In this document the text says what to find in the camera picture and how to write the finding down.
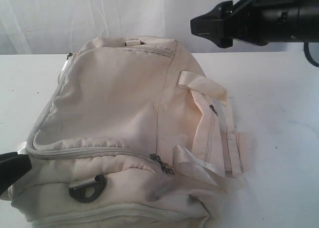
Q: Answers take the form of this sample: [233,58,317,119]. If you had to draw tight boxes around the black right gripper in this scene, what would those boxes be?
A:
[190,0,268,48]

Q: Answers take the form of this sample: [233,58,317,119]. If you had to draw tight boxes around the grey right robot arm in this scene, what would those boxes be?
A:
[190,0,319,48]

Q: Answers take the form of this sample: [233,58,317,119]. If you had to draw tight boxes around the cream fabric duffel bag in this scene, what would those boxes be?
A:
[0,37,251,228]

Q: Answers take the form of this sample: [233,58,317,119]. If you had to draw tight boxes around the white backdrop curtain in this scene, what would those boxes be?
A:
[0,0,319,56]

